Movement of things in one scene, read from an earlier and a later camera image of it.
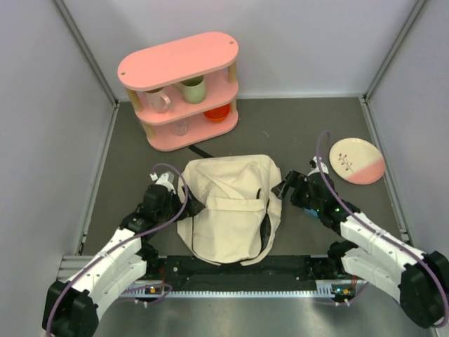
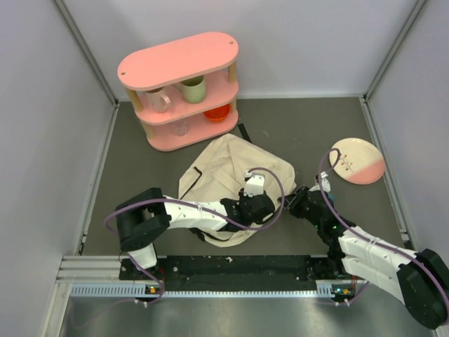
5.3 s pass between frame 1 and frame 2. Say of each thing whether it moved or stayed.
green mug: stayed
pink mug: stayed
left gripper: moved
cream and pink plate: stayed
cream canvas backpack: moved
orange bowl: stayed
